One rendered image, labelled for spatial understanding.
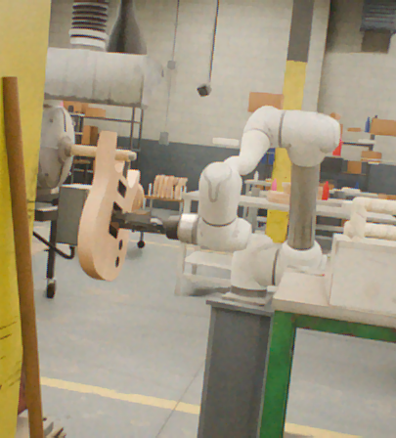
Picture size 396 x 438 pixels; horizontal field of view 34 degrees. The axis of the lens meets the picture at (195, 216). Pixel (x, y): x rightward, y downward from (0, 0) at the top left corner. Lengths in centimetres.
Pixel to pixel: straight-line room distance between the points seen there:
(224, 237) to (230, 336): 84
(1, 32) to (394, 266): 112
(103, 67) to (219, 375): 138
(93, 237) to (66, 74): 46
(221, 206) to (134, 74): 43
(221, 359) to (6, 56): 189
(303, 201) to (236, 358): 69
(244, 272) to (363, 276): 97
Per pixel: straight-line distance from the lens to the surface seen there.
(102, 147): 189
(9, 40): 98
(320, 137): 223
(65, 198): 223
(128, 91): 180
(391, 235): 186
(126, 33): 202
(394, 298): 171
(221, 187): 173
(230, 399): 268
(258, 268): 257
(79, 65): 186
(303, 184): 234
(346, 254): 168
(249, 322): 257
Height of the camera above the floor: 129
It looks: 6 degrees down
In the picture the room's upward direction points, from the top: 6 degrees clockwise
